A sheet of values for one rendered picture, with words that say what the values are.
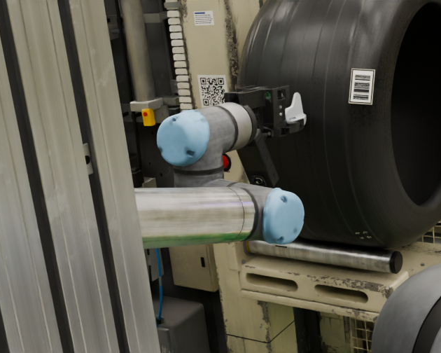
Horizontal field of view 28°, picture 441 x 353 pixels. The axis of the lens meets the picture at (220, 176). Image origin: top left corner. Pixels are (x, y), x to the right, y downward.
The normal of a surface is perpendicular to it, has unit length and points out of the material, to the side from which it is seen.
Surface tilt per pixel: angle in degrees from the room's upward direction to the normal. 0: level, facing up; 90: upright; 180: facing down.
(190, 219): 85
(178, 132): 83
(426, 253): 0
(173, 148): 83
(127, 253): 90
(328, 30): 49
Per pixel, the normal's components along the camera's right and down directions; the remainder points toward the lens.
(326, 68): -0.56, -0.17
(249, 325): -0.57, 0.31
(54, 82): 0.81, 0.07
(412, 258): -0.12, -0.95
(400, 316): -0.83, -0.48
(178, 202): 0.57, -0.58
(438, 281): -0.44, -0.80
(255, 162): -0.46, 0.66
